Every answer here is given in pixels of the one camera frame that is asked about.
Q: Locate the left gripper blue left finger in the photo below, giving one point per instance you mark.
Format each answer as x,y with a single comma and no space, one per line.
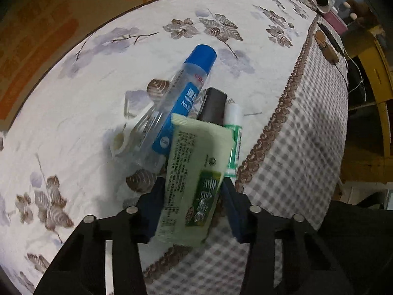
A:
150,206

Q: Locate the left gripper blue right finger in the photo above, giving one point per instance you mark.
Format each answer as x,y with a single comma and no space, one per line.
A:
236,206

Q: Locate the blue capped glue bottle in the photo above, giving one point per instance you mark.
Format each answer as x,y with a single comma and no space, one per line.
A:
156,141

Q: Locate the white green lip balm stick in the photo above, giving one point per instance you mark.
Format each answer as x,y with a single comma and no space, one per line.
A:
234,135

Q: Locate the black marker pen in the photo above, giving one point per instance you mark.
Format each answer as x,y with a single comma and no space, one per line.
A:
213,107

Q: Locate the white plastic clip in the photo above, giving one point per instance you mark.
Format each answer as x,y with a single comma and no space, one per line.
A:
127,134

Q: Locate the floral white bed sheet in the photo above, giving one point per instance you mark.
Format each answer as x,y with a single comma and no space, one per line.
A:
92,137

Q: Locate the tan wooden charger plug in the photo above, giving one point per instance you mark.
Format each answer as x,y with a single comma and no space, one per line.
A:
327,50

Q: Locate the black power bank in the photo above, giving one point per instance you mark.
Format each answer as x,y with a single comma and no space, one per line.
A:
331,39

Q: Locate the cardboard box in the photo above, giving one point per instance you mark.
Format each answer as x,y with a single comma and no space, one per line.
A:
35,33

